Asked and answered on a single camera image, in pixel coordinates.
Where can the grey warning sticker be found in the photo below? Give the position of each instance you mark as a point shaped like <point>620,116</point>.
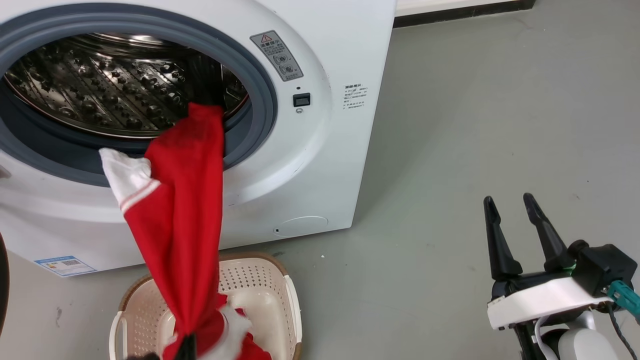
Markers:
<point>276,55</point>

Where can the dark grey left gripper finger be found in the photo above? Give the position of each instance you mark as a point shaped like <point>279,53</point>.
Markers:
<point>186,350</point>
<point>142,357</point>

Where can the grey rubber door gasket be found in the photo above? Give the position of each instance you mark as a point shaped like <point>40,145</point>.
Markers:
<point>261,100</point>

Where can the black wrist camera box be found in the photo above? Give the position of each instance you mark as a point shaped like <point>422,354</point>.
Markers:
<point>605,265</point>

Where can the white front-loading washing machine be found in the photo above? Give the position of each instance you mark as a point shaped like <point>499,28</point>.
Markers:
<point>325,165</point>

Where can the red and white garment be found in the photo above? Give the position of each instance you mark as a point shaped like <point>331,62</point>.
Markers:
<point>185,200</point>

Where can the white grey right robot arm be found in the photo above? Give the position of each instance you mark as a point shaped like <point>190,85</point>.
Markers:
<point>580,346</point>

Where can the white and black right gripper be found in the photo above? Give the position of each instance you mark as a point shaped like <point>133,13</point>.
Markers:
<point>540,300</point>

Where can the blue energy label sticker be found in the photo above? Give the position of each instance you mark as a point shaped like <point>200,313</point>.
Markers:
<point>65,265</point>

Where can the round filter cover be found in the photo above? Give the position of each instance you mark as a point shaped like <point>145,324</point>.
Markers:
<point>302,226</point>

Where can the stainless steel washing machine drum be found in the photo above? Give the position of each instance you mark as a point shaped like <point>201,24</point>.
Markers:
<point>100,85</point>

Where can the cream plastic laundry basket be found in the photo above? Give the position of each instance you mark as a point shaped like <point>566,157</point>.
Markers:
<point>265,300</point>

